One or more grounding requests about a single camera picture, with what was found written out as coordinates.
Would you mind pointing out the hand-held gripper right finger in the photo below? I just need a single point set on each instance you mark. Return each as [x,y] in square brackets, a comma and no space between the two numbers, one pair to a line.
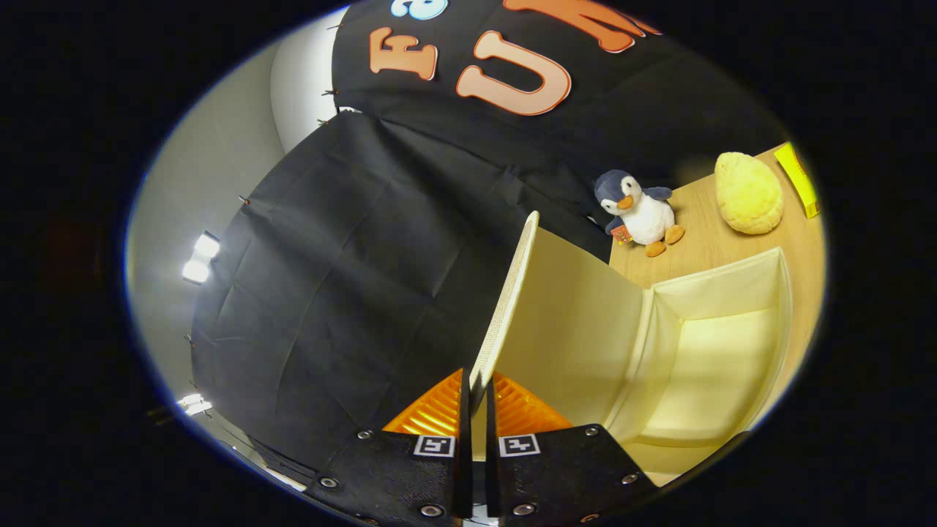
[492,468]

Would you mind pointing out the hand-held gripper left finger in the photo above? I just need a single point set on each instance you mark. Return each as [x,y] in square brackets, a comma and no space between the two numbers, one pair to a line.
[465,468]

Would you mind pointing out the beige fabric storage box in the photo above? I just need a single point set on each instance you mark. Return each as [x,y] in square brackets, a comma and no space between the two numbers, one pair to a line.
[578,329]

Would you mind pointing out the bright ceiling light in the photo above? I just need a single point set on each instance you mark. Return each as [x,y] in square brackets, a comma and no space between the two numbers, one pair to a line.
[194,403]
[199,260]

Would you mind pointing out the penguin plush toy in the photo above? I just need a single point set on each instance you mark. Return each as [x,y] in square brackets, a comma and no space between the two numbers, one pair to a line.
[644,216]

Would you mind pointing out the yellow bread-shaped plush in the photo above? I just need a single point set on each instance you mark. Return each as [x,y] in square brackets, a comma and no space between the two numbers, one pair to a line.
[748,194]

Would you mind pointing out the yellow book red label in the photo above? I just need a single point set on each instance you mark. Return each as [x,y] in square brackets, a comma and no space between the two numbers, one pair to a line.
[798,179]

